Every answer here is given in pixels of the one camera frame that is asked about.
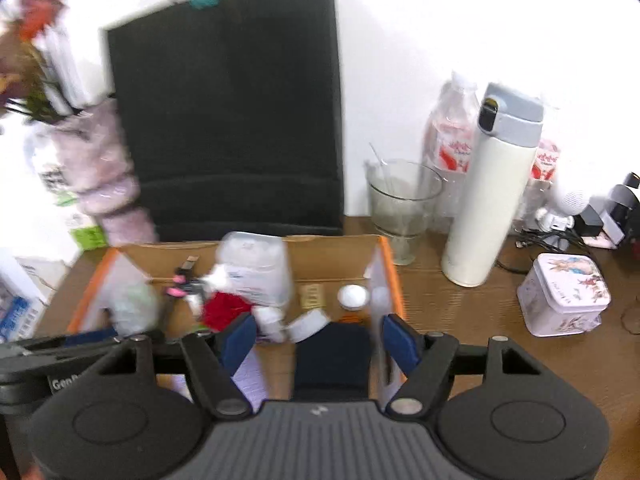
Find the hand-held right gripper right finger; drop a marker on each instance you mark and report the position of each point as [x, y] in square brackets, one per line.
[400, 346]

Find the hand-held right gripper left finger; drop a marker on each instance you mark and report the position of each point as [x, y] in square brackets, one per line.
[240, 341]

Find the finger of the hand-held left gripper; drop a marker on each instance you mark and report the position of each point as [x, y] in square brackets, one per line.
[60, 345]

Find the purple knitted pouch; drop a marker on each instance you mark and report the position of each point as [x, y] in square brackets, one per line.
[252, 380]

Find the dark navy pouch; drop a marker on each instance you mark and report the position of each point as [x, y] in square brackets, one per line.
[332, 360]

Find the orange-edged cardboard box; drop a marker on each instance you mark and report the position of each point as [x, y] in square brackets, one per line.
[330, 260]

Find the brown wooden desktop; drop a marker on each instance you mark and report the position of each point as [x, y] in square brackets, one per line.
[475, 320]

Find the red fluffy item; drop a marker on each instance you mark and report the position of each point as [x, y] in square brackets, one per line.
[225, 310]

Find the small orange item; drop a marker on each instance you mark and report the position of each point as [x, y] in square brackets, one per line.
[355, 317]

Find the white plush toy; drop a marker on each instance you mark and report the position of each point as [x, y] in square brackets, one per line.
[217, 280]

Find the white round lid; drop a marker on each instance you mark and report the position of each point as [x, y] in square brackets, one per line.
[352, 297]

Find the clear plastic jar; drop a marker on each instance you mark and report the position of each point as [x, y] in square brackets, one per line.
[255, 270]

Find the pink and black clip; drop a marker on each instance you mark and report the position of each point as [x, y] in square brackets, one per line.
[180, 287]

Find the green-white plastic bag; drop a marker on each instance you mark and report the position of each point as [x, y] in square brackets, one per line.
[132, 307]

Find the white paper box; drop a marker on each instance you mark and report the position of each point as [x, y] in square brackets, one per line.
[20, 270]

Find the small yellow card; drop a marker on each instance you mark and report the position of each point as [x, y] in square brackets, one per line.
[312, 296]

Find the green and white milk carton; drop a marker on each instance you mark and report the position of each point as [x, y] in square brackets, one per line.
[87, 235]

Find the clear glass cup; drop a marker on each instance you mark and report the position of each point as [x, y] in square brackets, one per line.
[400, 210]

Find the white thermos bottle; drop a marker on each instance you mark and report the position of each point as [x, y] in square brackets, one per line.
[485, 210]

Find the floral tin box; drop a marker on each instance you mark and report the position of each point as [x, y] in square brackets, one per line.
[560, 295]

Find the fuzzy purple vase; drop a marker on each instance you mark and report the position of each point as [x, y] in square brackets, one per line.
[100, 170]

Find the clear stirring stick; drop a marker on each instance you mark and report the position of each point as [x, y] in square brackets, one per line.
[376, 155]

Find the red label plastic bottle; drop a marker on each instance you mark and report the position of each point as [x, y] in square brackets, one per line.
[545, 160]
[452, 150]

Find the small white desk fan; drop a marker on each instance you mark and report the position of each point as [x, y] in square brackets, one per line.
[570, 202]

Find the black charger adapter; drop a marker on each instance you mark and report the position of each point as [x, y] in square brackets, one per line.
[590, 220]

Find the pink flat item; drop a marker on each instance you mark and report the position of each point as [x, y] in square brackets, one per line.
[602, 241]

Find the black paper bag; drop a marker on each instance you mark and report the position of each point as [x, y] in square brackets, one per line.
[225, 110]

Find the black and white device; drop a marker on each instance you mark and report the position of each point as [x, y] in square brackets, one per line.
[622, 200]

